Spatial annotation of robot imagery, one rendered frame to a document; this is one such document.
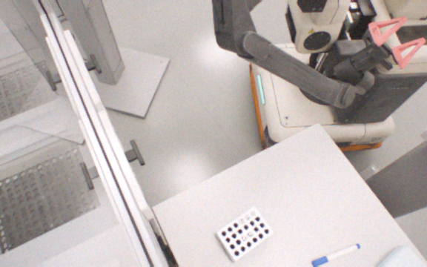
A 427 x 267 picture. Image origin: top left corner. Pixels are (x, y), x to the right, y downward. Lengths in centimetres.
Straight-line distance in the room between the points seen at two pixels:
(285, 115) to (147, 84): 87
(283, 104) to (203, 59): 72
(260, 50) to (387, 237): 63
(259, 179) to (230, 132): 93
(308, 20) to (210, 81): 92
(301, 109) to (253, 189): 82
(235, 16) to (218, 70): 146
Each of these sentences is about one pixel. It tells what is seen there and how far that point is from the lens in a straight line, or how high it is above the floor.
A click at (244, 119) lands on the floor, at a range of 188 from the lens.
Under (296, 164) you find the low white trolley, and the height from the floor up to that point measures 76.
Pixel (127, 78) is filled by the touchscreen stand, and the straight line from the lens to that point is 203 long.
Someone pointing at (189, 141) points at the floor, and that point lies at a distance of 180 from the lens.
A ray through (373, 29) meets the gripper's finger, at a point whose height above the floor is 108.
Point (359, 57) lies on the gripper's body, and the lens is 92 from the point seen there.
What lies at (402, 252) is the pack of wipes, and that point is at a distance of 97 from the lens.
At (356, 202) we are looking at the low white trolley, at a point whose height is 76.
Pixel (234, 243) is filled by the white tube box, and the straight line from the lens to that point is 84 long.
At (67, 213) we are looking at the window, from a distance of 26.
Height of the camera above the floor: 163
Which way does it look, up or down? 63 degrees down
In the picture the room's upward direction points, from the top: 4 degrees clockwise
